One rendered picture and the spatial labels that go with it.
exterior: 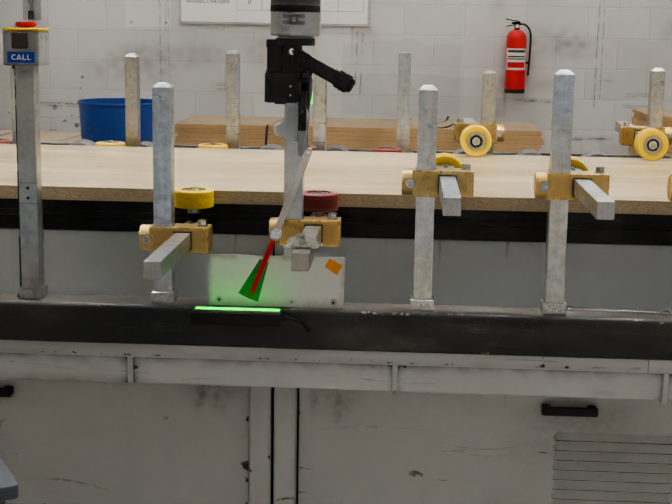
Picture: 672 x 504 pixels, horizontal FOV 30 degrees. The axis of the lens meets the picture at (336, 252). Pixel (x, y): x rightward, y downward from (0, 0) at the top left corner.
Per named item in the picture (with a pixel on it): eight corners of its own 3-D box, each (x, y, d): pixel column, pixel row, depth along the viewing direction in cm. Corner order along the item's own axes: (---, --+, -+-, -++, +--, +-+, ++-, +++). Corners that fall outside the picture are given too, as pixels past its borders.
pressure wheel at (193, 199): (222, 244, 252) (222, 187, 250) (190, 248, 247) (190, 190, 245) (197, 238, 258) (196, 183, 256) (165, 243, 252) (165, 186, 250)
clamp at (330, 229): (339, 247, 238) (339, 221, 237) (268, 245, 239) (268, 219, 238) (341, 242, 243) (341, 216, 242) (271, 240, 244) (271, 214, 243)
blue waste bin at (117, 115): (158, 216, 787) (156, 100, 774) (68, 214, 792) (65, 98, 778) (176, 203, 845) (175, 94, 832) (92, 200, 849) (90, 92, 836)
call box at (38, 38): (39, 69, 234) (38, 27, 233) (2, 69, 234) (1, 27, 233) (50, 68, 241) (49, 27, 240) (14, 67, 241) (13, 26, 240)
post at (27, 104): (41, 299, 244) (35, 65, 235) (16, 299, 244) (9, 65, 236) (48, 294, 248) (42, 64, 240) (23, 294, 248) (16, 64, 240)
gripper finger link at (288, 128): (274, 155, 230) (275, 104, 228) (306, 156, 230) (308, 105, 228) (273, 156, 227) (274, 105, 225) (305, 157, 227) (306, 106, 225)
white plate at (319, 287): (343, 309, 240) (344, 257, 238) (208, 305, 241) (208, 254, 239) (343, 308, 240) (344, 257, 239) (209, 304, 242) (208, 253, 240)
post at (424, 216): (430, 337, 241) (438, 85, 232) (412, 336, 241) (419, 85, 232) (430, 333, 244) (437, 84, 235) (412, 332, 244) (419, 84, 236)
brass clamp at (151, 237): (208, 254, 239) (208, 228, 238) (138, 252, 240) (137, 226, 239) (213, 248, 245) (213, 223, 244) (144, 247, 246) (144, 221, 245)
